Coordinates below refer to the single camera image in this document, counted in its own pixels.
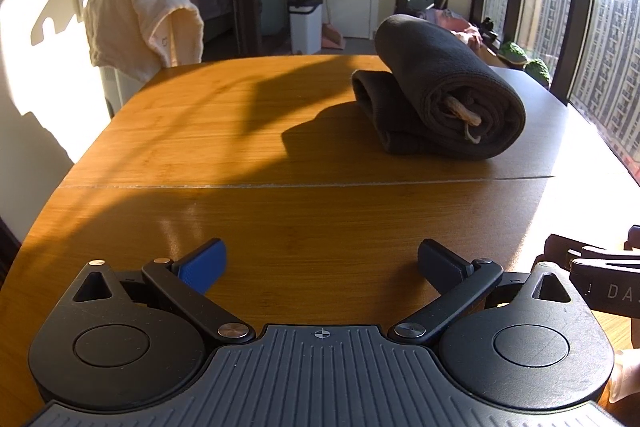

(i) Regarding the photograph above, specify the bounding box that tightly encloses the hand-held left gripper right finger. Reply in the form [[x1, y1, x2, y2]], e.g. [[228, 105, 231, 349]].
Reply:
[[389, 239, 572, 348]]

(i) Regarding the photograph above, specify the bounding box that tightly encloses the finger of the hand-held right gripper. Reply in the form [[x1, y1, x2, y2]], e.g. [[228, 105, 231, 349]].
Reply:
[[544, 233, 640, 269], [569, 258, 640, 279]]

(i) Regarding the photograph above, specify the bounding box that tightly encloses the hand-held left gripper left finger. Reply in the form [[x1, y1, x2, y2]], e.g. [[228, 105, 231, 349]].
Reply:
[[72, 236, 254, 347]]

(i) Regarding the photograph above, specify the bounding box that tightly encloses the dark grey knit garment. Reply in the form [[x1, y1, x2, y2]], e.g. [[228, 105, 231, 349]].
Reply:
[[350, 13, 527, 163]]

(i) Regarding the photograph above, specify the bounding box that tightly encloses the person's right hand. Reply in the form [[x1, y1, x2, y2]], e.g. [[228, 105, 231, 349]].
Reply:
[[607, 349, 640, 404]]

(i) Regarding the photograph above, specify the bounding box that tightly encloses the white floor appliance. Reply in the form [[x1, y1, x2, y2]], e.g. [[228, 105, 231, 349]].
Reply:
[[97, 65, 152, 118]]

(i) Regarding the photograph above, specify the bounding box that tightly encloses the wooden window ledge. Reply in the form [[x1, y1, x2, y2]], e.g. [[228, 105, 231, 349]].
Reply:
[[482, 46, 512, 70]]

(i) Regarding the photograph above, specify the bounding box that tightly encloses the pink plastic bucket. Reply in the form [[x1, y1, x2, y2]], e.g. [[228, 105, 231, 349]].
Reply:
[[419, 6, 484, 51]]

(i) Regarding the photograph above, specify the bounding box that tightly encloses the cream towel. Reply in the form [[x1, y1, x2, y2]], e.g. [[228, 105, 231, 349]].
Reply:
[[83, 0, 205, 83]]

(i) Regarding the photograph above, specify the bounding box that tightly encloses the pink dustpan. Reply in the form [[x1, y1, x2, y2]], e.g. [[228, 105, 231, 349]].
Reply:
[[319, 22, 346, 50]]

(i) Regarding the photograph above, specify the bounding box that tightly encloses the white trash bin black lid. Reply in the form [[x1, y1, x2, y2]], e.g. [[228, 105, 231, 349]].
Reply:
[[288, 0, 324, 56]]

